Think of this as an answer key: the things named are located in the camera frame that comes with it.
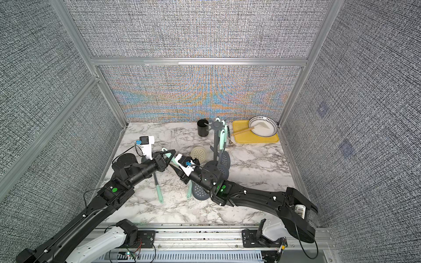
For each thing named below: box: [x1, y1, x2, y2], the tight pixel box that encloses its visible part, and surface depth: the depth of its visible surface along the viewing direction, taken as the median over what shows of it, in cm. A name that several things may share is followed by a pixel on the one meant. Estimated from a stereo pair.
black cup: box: [197, 118, 212, 137], surface depth 112 cm
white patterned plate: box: [248, 115, 279, 138], surface depth 119 cm
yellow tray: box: [232, 119, 280, 144], surface depth 112 cm
